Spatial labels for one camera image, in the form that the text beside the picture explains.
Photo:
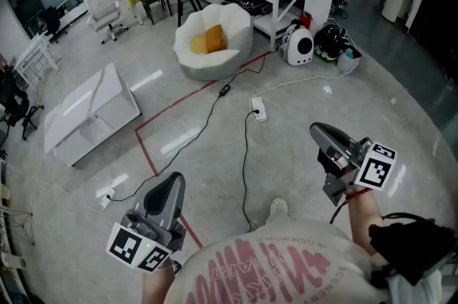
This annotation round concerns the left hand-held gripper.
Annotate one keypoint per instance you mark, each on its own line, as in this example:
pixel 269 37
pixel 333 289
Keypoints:
pixel 123 245

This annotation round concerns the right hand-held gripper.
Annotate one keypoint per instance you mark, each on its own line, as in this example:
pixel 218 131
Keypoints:
pixel 372 170

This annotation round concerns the orange cushion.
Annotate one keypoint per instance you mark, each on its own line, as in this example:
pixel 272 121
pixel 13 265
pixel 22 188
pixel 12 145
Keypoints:
pixel 215 38

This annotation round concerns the person's right forearm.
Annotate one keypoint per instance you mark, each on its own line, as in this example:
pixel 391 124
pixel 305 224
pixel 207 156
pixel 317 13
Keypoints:
pixel 359 220

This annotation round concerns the person's left forearm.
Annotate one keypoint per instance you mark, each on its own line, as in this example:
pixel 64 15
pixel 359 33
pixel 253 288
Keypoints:
pixel 154 284

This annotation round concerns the white beanbag chair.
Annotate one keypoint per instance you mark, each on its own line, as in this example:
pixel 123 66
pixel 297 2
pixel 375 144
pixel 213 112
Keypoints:
pixel 222 63

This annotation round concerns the small white socket block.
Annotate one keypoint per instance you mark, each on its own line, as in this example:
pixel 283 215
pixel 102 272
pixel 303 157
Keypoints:
pixel 108 197

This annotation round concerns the red floor tape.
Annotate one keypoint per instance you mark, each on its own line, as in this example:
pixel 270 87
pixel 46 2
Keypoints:
pixel 143 143

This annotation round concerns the white bag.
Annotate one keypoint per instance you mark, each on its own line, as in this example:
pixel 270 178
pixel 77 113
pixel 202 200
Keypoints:
pixel 347 63

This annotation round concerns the white power strip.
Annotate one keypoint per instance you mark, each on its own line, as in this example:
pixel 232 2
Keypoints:
pixel 258 108

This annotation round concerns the white clog shoe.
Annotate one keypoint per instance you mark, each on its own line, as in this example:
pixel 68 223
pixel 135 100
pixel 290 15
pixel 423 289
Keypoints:
pixel 278 206

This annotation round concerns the black helmet bag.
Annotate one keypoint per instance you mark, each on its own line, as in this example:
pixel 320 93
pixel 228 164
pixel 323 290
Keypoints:
pixel 329 41

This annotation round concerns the white pet carrier backpack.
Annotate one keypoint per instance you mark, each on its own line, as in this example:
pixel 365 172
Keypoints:
pixel 298 45

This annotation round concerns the black power adapter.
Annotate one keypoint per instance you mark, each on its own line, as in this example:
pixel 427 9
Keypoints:
pixel 225 89

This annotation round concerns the red fire extinguisher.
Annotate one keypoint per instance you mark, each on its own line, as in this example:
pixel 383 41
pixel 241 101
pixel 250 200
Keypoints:
pixel 306 20

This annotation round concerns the white coffee table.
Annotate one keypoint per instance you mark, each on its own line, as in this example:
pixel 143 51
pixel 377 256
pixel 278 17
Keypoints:
pixel 89 102

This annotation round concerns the white pink-print t-shirt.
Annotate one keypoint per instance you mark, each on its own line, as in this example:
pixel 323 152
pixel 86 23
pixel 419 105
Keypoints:
pixel 268 267

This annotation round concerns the white round counter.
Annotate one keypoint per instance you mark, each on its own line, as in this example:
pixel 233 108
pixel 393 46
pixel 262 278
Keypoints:
pixel 395 0

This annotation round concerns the black helmets pile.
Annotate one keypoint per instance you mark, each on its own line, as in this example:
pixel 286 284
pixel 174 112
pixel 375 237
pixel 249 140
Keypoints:
pixel 247 3

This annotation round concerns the black office chair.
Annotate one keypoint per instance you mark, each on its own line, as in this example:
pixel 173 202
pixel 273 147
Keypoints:
pixel 16 102

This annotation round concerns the white office chair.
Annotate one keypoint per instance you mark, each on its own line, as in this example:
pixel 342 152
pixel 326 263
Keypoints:
pixel 103 14

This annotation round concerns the black swivel chair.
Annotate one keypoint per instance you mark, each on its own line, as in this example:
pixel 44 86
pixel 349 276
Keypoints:
pixel 52 23

